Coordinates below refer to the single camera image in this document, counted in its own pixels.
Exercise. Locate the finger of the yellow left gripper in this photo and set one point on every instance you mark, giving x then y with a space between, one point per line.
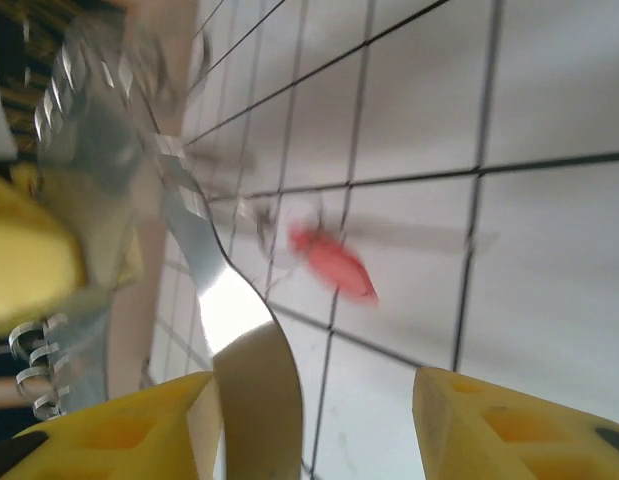
130 260
24 250

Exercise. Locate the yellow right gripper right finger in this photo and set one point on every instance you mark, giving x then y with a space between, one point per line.
514 440

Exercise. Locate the red key tag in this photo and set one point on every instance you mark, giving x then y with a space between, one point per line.
334 262

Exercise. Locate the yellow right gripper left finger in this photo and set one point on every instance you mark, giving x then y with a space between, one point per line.
114 440

